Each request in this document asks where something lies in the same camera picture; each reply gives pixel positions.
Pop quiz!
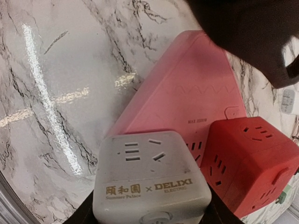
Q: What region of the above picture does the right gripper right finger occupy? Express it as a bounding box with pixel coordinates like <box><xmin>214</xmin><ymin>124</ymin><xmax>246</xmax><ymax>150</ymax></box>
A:
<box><xmin>199</xmin><ymin>185</ymin><xmax>242</xmax><ymax>224</ymax></box>

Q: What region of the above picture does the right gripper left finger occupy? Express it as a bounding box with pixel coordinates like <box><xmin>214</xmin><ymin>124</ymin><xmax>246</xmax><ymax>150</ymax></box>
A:
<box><xmin>63</xmin><ymin>191</ymin><xmax>98</xmax><ymax>224</ymax></box>

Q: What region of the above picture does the red cube socket adapter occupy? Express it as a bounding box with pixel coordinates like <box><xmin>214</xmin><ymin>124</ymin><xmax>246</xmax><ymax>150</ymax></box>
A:
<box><xmin>200</xmin><ymin>117</ymin><xmax>299</xmax><ymax>218</ymax></box>

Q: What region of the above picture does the white travel adapter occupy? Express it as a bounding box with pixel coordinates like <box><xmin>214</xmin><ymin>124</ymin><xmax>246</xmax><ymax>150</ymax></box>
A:
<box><xmin>93</xmin><ymin>131</ymin><xmax>212</xmax><ymax>224</ymax></box>

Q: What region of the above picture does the pink triangular power strip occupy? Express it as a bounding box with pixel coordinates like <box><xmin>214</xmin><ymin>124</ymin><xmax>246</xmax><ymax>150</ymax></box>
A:
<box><xmin>108</xmin><ymin>30</ymin><xmax>247</xmax><ymax>164</ymax></box>

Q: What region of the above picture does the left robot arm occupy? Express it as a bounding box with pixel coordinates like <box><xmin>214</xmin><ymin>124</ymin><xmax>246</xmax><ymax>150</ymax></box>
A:
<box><xmin>187</xmin><ymin>0</ymin><xmax>299</xmax><ymax>89</ymax></box>

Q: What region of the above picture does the green plug adapter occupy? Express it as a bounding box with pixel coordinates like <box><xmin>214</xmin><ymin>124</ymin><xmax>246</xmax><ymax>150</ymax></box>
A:
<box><xmin>275</xmin><ymin>184</ymin><xmax>292</xmax><ymax>208</ymax></box>

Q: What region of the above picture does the white usb charger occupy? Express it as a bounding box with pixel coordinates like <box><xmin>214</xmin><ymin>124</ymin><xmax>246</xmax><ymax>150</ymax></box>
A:
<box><xmin>280</xmin><ymin>88</ymin><xmax>296</xmax><ymax>114</ymax></box>

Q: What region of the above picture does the front aluminium rail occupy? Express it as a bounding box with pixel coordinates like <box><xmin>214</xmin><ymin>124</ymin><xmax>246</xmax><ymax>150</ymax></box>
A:
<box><xmin>0</xmin><ymin>173</ymin><xmax>35</xmax><ymax>224</ymax></box>

